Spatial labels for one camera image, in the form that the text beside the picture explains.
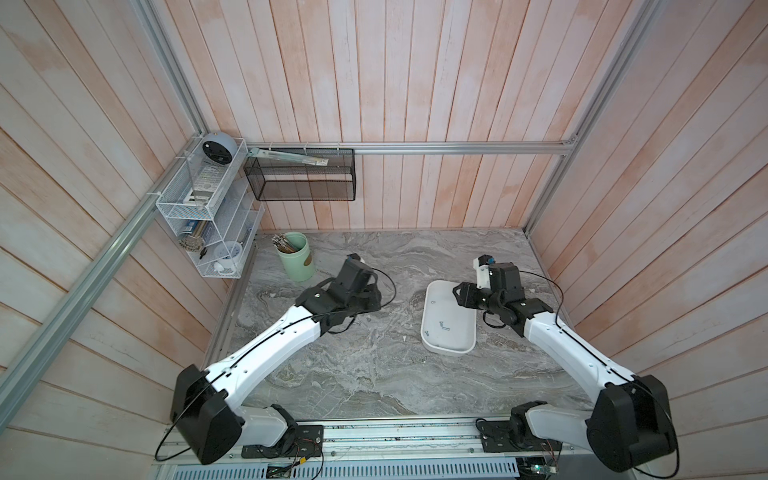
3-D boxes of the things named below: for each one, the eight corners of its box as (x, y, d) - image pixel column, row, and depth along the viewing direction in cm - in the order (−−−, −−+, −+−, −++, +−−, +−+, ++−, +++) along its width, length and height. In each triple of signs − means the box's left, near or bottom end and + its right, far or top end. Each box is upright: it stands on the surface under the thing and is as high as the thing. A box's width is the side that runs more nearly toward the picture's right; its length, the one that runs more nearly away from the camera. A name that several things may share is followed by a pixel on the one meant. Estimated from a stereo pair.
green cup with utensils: (281, 281, 106) (268, 251, 93) (286, 260, 112) (275, 229, 100) (312, 281, 106) (303, 251, 93) (316, 260, 112) (308, 229, 100)
